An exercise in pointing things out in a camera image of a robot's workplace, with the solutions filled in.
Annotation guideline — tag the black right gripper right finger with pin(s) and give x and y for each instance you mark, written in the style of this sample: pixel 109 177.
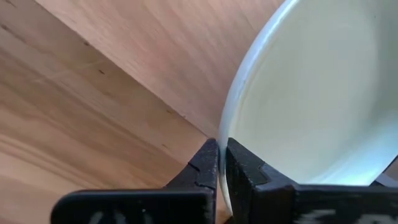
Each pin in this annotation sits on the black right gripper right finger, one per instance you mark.
pixel 280 205

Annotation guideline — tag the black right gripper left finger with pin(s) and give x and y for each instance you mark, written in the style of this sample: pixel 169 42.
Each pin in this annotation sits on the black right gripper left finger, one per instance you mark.
pixel 186 205

